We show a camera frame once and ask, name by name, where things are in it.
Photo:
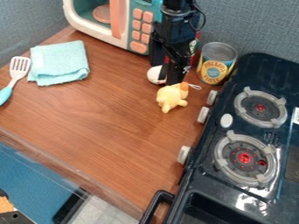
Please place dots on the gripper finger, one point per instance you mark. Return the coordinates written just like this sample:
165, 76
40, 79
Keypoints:
175, 71
156, 54

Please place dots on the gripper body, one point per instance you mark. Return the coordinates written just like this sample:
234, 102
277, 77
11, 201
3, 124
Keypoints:
177, 30

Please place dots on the white toy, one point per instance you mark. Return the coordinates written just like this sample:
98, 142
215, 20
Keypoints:
155, 75

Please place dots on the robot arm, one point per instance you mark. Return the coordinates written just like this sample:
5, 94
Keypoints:
177, 6

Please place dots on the yellow plush toy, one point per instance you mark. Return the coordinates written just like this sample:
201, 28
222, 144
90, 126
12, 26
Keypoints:
171, 97

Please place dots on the toy microwave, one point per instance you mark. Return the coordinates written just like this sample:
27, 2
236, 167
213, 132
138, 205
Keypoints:
132, 26

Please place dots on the yellow labelled can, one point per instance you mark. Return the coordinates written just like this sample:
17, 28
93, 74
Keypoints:
216, 64

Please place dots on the light blue cloth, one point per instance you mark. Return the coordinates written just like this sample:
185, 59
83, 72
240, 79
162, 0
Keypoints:
58, 62

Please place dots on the toy stove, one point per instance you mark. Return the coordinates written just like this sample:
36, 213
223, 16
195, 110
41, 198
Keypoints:
245, 145

